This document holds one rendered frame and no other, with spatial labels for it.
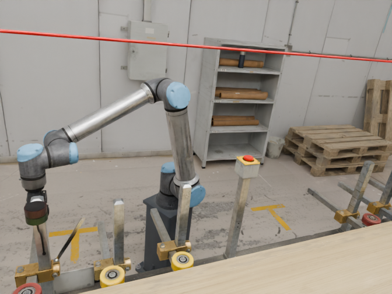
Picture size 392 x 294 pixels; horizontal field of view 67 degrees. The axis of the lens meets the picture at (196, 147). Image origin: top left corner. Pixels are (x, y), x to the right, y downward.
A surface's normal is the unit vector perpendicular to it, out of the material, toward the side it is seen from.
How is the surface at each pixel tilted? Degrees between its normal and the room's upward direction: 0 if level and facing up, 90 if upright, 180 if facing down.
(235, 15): 90
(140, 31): 90
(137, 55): 90
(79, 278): 90
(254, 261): 0
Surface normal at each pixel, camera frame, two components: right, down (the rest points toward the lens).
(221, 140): 0.33, 0.40
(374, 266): 0.11, -0.92
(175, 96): 0.57, 0.26
